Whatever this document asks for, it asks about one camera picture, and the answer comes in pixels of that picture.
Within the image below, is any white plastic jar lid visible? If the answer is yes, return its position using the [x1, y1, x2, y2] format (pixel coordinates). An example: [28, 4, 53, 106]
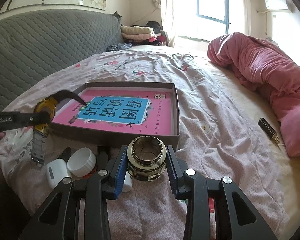
[67, 147, 96, 177]

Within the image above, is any white earbuds case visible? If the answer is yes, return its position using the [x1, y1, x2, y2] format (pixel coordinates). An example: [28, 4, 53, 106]
[46, 159, 72, 190]

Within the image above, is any white pill bottle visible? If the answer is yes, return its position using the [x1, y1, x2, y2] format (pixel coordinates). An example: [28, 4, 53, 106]
[122, 172, 132, 192]

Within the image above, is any yellow black wristwatch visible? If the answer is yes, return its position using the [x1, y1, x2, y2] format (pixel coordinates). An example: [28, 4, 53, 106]
[31, 90, 87, 168]

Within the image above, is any pink blanket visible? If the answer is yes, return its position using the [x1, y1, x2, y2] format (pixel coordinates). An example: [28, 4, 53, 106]
[207, 32, 300, 157]

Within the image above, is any small black clip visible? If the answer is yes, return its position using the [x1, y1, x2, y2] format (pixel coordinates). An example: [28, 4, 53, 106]
[58, 147, 71, 163]

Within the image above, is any pink picture book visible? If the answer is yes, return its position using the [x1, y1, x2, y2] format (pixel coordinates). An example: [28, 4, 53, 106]
[53, 87, 174, 135]

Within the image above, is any grey quilted headboard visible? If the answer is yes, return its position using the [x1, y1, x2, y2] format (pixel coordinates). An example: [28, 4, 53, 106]
[0, 9, 123, 111]

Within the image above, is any blue framed window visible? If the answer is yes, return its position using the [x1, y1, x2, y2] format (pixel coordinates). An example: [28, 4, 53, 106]
[197, 0, 230, 32]

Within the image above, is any red black rectangular box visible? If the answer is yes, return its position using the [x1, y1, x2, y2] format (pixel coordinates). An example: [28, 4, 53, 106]
[208, 197, 215, 213]

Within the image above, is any black gold box on bed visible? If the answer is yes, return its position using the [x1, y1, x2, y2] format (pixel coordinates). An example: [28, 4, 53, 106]
[258, 118, 280, 145]

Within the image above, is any brown cardboard box tray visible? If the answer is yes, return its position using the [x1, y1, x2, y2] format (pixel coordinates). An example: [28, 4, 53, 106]
[50, 81, 180, 148]

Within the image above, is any white air conditioner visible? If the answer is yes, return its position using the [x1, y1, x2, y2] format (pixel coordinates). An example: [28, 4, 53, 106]
[265, 0, 293, 12]

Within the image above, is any folded clothes pile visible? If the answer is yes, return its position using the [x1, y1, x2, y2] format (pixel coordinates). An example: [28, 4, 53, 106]
[121, 21, 168, 46]

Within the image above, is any white curtain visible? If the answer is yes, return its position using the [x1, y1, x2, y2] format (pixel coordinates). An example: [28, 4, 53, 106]
[161, 0, 177, 47]

